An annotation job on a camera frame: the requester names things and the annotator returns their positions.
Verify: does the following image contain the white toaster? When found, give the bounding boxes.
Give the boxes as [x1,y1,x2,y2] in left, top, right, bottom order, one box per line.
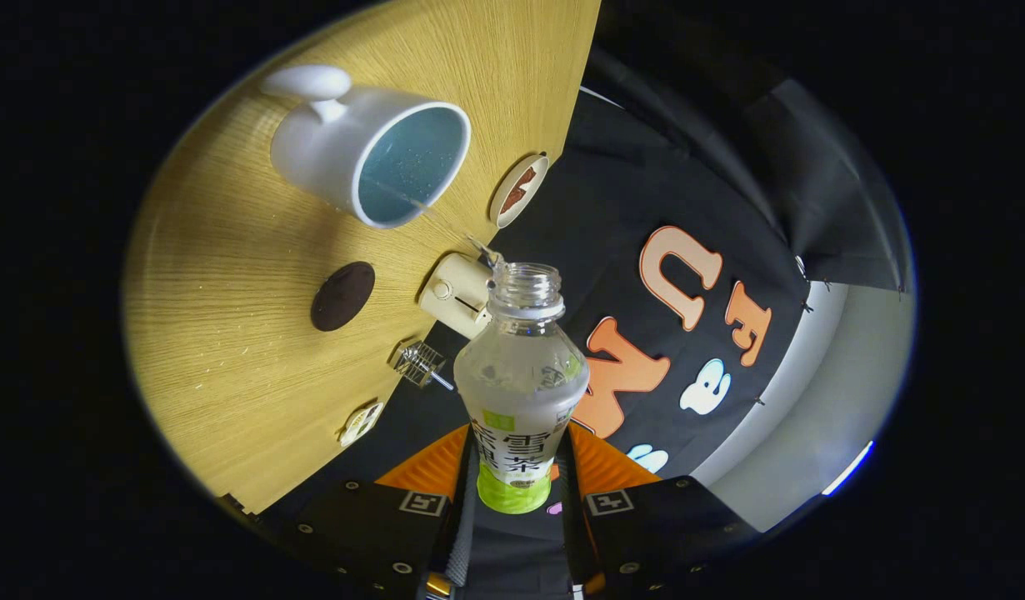
[418,252,501,340]

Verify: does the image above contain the white divided dish with beans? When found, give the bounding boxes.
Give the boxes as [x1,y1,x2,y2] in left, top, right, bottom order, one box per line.
[338,402,385,448]

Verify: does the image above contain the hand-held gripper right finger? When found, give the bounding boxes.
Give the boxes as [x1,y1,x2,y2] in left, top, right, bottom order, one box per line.
[554,421,763,597]

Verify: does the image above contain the wire mesh utensil holder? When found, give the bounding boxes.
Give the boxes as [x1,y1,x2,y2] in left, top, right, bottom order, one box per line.
[389,340,447,388]

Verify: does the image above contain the wooden table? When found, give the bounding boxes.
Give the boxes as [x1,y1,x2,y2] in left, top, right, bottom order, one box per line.
[122,0,603,515]

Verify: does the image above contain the dark round coaster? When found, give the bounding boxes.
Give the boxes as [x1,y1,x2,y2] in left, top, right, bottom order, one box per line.
[310,261,377,333]

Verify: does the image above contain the white round plate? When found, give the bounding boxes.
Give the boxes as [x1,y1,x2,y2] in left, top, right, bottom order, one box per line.
[488,152,550,230]

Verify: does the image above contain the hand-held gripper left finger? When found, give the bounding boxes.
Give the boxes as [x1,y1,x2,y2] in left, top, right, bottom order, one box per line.
[258,423,480,599]

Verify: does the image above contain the clear juice bottle green base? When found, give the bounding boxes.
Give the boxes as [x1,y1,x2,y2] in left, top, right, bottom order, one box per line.
[452,261,591,515]

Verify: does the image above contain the white cup blue inside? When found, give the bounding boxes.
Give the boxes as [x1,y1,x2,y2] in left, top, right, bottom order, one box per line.
[261,64,473,230]

